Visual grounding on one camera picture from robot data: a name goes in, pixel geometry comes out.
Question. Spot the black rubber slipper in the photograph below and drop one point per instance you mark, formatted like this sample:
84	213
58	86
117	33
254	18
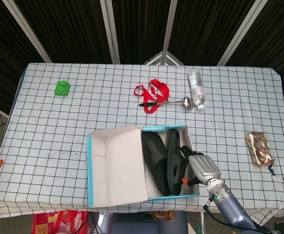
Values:
154	151
174	156

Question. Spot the crumpled foil snack packet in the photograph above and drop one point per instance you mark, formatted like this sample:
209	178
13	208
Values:
259	148

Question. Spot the green toy building block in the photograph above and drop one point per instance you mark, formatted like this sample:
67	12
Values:
62	90

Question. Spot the grey metal table leg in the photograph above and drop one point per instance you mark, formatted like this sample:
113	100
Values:
202	224

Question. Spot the white metal triangular frame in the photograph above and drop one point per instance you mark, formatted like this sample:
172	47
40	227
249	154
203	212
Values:
164	58

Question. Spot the white black checkered tablecloth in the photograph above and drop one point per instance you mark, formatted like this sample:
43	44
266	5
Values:
59	134

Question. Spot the clear plastic water bottle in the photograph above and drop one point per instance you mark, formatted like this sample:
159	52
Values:
197	90

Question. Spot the green pen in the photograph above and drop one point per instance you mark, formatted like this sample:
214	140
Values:
198	228

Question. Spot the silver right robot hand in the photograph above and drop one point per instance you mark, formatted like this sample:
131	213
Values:
203	168

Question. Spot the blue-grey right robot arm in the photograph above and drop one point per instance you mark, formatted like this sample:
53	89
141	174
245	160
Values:
232	209

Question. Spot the black folding screen white frame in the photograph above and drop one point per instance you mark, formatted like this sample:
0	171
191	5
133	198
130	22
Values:
71	29

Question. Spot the light blue cardboard shoe box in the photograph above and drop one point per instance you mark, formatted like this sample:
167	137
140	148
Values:
122	165

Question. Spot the red plastic snack bag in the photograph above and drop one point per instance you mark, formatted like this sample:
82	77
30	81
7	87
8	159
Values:
59	223

